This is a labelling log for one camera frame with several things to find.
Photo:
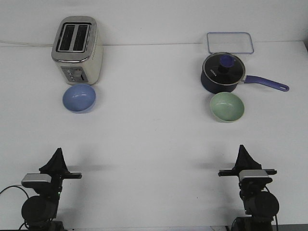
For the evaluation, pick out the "silver two-slot toaster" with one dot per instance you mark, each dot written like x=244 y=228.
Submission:
x=78 y=50

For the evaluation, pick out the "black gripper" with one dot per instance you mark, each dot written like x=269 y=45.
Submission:
x=57 y=169
x=245 y=162

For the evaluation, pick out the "green bowl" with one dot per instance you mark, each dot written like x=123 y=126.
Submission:
x=226 y=107

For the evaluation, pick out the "blue bowl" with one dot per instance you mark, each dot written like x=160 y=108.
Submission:
x=79 y=98

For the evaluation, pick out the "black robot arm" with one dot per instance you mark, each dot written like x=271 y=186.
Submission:
x=39 y=211
x=260 y=205

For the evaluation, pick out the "clear container lid blue rim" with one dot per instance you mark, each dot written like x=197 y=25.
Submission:
x=231 y=42

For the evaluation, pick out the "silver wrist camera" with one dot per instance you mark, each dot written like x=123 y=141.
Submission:
x=253 y=174
x=36 y=180

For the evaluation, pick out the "dark blue saucepan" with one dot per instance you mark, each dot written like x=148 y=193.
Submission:
x=215 y=88

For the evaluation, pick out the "glass pot lid blue knob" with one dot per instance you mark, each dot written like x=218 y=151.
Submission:
x=224 y=68

